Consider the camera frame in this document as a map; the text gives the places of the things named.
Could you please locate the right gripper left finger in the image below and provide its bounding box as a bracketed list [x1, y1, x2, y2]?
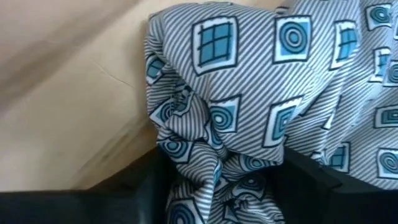
[0, 147, 175, 224]

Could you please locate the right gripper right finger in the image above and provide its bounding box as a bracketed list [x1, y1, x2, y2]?
[275, 148, 398, 224]

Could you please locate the grey patterned cloth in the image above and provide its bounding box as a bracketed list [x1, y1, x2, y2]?
[143, 0, 398, 224]

